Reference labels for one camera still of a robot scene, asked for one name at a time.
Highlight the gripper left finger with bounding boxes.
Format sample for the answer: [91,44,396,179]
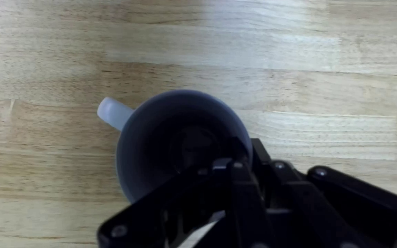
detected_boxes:
[96,137,272,248]

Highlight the white mug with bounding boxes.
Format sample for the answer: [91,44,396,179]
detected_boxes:
[97,90,254,204]

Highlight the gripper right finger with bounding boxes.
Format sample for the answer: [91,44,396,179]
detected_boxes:
[252,138,397,248]

